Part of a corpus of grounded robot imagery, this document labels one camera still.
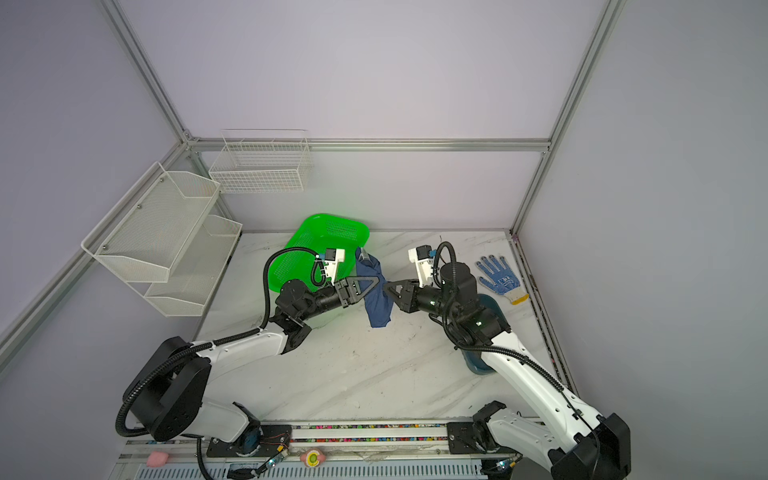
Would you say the blue white work glove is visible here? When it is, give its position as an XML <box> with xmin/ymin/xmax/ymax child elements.
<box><xmin>475</xmin><ymin>255</ymin><xmax>529</xmax><ymax>305</ymax></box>

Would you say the aluminium front rail frame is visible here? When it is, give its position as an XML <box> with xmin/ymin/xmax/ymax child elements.
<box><xmin>110</xmin><ymin>419</ymin><xmax>543</xmax><ymax>479</ymax></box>

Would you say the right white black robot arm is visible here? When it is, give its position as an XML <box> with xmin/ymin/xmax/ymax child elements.
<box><xmin>383</xmin><ymin>262</ymin><xmax>632</xmax><ymax>479</ymax></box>

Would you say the white mesh two-tier shelf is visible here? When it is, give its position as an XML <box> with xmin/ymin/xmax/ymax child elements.
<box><xmin>81</xmin><ymin>163</ymin><xmax>242</xmax><ymax>317</ymax></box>

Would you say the dark teal plastic tray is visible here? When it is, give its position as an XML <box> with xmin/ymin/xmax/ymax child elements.
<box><xmin>462</xmin><ymin>294</ymin><xmax>511</xmax><ymax>375</ymax></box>

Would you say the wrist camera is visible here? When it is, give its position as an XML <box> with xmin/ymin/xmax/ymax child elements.
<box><xmin>408</xmin><ymin>245</ymin><xmax>436</xmax><ymax>288</ymax></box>
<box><xmin>322</xmin><ymin>248</ymin><xmax>345</xmax><ymax>284</ymax></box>

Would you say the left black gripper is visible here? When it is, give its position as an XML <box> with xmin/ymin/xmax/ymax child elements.
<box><xmin>298</xmin><ymin>276</ymin><xmax>379</xmax><ymax>323</ymax></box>

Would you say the pink toy figure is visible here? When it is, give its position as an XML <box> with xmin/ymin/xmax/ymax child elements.
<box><xmin>146</xmin><ymin>451</ymin><xmax>169</xmax><ymax>468</ymax></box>

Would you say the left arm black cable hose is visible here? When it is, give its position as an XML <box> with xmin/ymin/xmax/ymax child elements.
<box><xmin>115</xmin><ymin>245</ymin><xmax>328</xmax><ymax>480</ymax></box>

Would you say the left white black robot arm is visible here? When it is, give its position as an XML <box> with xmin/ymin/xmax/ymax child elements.
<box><xmin>115</xmin><ymin>276</ymin><xmax>380</xmax><ymax>442</ymax></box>

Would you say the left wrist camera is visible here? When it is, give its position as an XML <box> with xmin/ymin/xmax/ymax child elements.
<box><xmin>322</xmin><ymin>248</ymin><xmax>345</xmax><ymax>284</ymax></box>

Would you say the green plastic perforated basket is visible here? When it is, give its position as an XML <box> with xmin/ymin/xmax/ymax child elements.
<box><xmin>268</xmin><ymin>214</ymin><xmax>370</xmax><ymax>292</ymax></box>

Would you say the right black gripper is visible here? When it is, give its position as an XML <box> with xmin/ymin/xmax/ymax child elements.
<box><xmin>379</xmin><ymin>276</ymin><xmax>457</xmax><ymax>321</ymax></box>

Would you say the pink green round toy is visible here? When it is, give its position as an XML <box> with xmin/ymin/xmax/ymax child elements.
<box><xmin>300</xmin><ymin>449</ymin><xmax>326</xmax><ymax>468</ymax></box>

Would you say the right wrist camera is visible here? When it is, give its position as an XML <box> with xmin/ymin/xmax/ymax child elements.
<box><xmin>408</xmin><ymin>245</ymin><xmax>436</xmax><ymax>288</ymax></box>

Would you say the white wire wall basket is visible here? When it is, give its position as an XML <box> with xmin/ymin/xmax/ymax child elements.
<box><xmin>209</xmin><ymin>129</ymin><xmax>314</xmax><ymax>194</ymax></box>

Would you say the dark blue paper napkin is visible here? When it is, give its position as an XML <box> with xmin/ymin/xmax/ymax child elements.
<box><xmin>355</xmin><ymin>247</ymin><xmax>394</xmax><ymax>328</ymax></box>

